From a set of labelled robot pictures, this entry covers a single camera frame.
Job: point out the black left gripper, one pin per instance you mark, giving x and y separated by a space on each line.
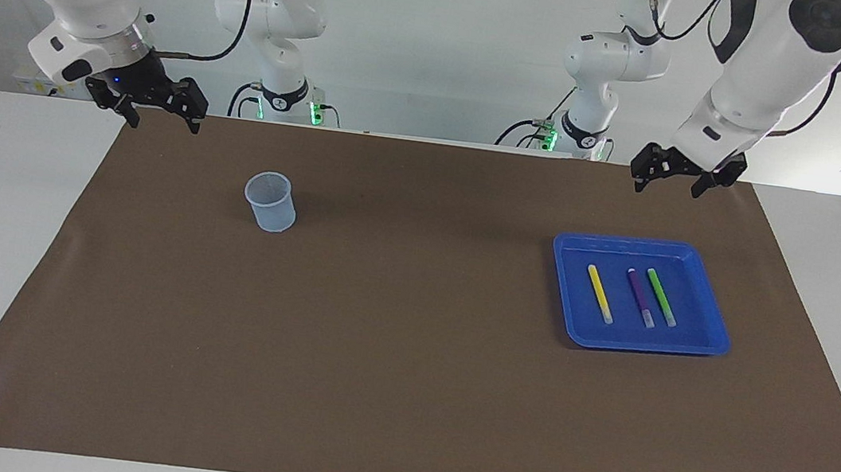
686 163

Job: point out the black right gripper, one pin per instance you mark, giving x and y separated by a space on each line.
139 77

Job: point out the green pen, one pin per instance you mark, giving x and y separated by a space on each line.
662 298

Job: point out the purple pen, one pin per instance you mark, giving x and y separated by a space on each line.
640 297

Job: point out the yellow pen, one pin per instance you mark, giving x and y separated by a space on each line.
600 294

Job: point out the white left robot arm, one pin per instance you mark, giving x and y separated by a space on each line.
761 77

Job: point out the blue plastic tray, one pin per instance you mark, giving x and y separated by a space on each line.
688 341

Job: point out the clear plastic cup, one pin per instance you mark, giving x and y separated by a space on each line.
274 218

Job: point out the brown table mat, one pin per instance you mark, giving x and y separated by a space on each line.
402 386

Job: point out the white wall outlet box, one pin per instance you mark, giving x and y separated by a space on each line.
26 82

